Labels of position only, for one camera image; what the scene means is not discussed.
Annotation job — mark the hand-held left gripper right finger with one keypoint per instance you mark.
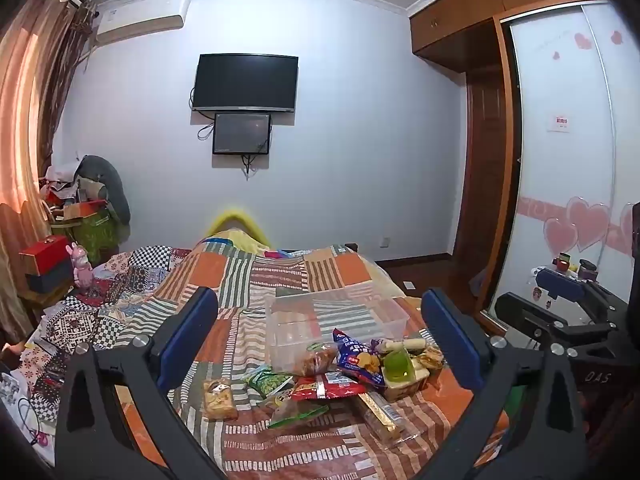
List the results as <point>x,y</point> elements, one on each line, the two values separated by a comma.
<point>450,332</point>

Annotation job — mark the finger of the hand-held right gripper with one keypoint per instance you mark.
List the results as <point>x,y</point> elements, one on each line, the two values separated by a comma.
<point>560,284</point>
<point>530,312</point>

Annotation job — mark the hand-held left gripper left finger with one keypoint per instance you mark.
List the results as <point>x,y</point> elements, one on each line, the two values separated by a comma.
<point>190,332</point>

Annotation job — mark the purple label cake packet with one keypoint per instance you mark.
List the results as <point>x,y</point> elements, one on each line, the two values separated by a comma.
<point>402,345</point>

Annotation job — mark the sliced bread sandwich packet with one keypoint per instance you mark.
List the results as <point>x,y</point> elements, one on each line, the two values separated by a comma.
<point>407,390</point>

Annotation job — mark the green pea snack packet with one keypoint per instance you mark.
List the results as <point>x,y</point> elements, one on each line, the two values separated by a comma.
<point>265,381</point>

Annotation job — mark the blue chip packet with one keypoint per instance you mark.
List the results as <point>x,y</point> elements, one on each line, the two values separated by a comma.
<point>357,355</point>

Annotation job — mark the clear plastic storage container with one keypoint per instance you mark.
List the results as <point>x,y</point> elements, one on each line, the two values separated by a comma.
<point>330,320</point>

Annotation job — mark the brown bun packet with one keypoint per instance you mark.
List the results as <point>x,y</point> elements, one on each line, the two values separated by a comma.
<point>315,357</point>

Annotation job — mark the red jar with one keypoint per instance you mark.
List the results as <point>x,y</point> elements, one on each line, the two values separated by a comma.
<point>563,262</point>

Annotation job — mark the small yellow pastry packet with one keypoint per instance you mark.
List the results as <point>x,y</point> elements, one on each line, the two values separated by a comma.
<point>431,357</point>

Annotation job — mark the green jelly cup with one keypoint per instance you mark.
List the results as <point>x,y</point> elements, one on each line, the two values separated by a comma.
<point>397,366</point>

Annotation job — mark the small bread packet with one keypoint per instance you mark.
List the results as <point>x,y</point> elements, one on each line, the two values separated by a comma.
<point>220,399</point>

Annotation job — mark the pile of clothes and boxes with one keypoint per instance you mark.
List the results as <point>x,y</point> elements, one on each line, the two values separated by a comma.
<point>95,310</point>

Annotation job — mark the long clear cracker packet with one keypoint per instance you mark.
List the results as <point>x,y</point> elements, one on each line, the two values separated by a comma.
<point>382,417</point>

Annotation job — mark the pink rabbit toy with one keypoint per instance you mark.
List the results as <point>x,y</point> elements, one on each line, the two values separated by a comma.
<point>82,267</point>

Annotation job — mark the red snack packet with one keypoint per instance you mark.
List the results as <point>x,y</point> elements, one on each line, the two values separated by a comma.
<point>330,387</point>

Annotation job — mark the flat green snack packet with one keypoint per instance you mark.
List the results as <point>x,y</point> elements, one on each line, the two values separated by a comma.
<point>297,412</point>

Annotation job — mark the wooden room door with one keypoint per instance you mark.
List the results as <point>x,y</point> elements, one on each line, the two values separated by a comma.
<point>487,170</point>

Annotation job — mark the green patterned box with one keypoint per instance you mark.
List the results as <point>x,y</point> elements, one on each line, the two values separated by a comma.
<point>95,230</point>

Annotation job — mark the striped patchwork blanket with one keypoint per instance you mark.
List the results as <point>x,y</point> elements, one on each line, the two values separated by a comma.
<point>280,440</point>

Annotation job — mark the white heart sliding door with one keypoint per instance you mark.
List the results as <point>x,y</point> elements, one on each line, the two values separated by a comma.
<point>570,135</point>

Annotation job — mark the dark blue box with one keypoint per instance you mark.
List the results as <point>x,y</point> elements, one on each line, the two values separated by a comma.
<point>50,277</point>

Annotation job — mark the white paper notice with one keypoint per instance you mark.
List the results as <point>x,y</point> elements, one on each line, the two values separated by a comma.
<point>559,122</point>

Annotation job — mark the red gift box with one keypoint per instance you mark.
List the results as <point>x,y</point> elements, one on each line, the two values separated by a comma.
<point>46,254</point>

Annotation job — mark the brown window curtain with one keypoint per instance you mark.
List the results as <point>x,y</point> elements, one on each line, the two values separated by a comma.
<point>25,125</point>

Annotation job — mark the wooden wardrobe cabinet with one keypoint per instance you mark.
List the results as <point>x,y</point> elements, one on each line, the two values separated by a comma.
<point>480,5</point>

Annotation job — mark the white air conditioner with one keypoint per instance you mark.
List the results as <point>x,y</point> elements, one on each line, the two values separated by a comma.
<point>142,17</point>

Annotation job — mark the white wall outlet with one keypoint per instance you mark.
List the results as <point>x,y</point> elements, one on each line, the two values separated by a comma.
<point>385,243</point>

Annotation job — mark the small black wall monitor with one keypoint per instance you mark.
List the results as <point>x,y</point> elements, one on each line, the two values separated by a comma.
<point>241,133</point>

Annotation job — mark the black wall television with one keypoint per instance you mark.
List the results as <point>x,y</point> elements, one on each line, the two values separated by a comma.
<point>246,81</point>

